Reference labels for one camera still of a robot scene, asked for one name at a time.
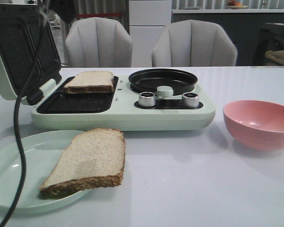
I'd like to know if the dark sideboard counter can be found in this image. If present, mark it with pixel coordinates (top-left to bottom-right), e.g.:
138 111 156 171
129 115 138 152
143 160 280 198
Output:
172 9 284 66

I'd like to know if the white cabinet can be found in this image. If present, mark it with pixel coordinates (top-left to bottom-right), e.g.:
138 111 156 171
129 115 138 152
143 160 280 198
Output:
129 0 172 68

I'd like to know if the black round frying pan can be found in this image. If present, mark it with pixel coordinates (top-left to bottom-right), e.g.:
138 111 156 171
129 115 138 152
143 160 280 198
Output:
128 68 198 96

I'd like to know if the beige chair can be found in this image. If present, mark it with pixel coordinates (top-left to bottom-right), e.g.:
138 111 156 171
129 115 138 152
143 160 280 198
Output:
151 20 238 67
65 17 133 68

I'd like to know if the green breakfast maker lid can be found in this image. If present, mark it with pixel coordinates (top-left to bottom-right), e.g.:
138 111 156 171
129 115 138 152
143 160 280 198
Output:
0 3 62 105

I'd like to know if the fruit plate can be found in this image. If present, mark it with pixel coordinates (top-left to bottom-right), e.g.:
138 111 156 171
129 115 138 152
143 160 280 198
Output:
225 0 248 9

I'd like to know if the bread slice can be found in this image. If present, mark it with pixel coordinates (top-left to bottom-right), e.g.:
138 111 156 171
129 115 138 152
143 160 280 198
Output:
63 71 114 94
39 128 126 196

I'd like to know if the silver control knob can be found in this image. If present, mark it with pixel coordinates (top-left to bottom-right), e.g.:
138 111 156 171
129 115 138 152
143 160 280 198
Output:
138 92 156 107
181 92 199 108

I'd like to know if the right beige chair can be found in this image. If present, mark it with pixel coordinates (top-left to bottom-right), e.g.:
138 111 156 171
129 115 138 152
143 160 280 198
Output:
151 20 238 67

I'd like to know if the pink bowl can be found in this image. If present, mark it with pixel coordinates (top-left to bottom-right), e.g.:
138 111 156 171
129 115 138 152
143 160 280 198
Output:
223 100 284 151

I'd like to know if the left beige chair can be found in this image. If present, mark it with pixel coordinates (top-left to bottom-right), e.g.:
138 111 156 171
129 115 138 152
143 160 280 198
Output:
65 17 133 68

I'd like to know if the green breakfast maker base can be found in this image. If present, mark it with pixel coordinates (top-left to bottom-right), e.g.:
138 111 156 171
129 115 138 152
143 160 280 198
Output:
31 75 215 131

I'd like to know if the left silver control knob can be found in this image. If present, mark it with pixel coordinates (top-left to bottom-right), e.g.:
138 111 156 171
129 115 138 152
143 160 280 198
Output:
138 92 156 107

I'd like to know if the black cable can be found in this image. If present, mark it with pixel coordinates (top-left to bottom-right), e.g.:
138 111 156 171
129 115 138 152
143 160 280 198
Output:
0 0 50 227

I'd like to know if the red barrier belt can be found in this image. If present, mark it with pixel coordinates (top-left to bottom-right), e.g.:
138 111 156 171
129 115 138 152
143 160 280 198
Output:
76 12 123 18

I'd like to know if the right silver control knob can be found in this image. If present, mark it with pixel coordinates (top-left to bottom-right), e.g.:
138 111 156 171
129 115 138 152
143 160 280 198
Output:
181 92 199 108

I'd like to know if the light green plate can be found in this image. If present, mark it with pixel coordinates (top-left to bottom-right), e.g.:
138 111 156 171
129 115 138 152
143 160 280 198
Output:
0 130 89 214

